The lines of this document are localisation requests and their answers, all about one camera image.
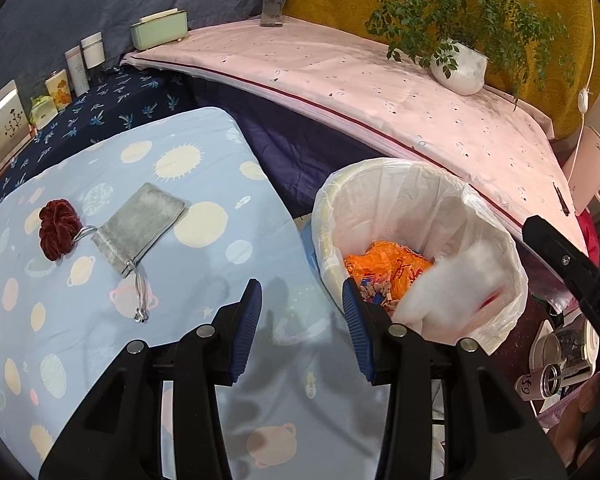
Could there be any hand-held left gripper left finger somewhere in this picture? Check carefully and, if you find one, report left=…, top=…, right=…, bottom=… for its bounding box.
left=39, top=278, right=264, bottom=480

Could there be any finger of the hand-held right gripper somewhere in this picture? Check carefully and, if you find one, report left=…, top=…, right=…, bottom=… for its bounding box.
left=522, top=215, right=600, bottom=356

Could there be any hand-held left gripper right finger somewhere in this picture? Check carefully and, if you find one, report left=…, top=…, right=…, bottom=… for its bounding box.
left=341, top=277, right=568, bottom=480

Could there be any pink patterned snack wrapper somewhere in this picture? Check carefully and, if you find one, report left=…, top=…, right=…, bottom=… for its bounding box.
left=357, top=280, right=397, bottom=312

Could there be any orange plastic wrapper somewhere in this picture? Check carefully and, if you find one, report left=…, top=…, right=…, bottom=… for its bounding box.
left=344, top=241, right=437, bottom=307

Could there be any cream trash bin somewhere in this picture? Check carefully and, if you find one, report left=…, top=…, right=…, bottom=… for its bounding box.
left=311, top=157, right=526, bottom=311

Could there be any white wrapper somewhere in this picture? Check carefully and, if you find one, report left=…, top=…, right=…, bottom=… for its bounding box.
left=394, top=244, right=512, bottom=327

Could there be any white lined waste bin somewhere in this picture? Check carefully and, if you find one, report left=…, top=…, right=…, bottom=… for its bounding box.
left=311, top=157, right=529, bottom=356

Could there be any person's right hand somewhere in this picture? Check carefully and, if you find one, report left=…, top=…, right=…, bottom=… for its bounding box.
left=550, top=375, right=600, bottom=461

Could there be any glass jar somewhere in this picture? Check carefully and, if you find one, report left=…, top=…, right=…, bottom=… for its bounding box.
left=555, top=326, right=590, bottom=367

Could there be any white appliance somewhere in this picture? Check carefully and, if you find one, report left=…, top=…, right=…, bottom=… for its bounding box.
left=564, top=127, right=600, bottom=217

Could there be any metal can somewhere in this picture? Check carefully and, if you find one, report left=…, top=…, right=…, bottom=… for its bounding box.
left=539, top=360, right=597, bottom=398

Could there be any light blue planet-print cloth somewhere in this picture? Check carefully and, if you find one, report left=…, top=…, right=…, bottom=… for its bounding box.
left=0, top=106, right=398, bottom=480

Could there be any dark purple cloth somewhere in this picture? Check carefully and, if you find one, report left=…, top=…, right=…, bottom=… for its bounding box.
left=189, top=80, right=397, bottom=217

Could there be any dark red scrunchie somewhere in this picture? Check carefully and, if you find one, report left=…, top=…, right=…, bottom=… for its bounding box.
left=38, top=200, right=84, bottom=262

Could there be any white ceramic plant pot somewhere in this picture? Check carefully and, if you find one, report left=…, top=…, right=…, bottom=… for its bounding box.
left=430, top=38, right=490, bottom=96

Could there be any pink cloth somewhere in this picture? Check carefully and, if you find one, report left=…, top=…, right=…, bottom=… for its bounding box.
left=120, top=15, right=589, bottom=257

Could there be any navy floral cloth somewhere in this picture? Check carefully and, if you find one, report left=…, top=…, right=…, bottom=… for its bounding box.
left=0, top=65, right=203, bottom=207

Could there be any small green pack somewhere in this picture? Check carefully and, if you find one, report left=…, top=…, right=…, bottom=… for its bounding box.
left=30, top=95, right=58, bottom=129

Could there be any green leafy plant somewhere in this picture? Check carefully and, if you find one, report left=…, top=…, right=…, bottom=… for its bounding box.
left=365, top=0, right=577, bottom=98

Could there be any small orange-print box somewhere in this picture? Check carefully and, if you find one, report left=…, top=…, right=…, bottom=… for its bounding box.
left=45, top=69, right=73, bottom=110

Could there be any white tube bottle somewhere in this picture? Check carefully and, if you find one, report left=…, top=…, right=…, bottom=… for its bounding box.
left=64, top=46, right=90, bottom=96

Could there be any green tissue box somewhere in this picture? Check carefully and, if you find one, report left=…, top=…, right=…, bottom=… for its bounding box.
left=130, top=8, right=189, bottom=51

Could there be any white cylindrical jar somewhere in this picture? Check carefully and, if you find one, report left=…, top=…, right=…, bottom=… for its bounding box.
left=81, top=32, right=105, bottom=69

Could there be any white open gift box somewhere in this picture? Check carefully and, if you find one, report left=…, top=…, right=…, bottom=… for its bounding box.
left=0, top=80, right=34, bottom=182

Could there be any grey drawstring pouch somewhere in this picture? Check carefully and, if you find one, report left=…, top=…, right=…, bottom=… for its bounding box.
left=81, top=182, right=187, bottom=324

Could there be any white cable with switch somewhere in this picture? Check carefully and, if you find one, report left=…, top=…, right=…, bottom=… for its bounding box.
left=576, top=0, right=597, bottom=117

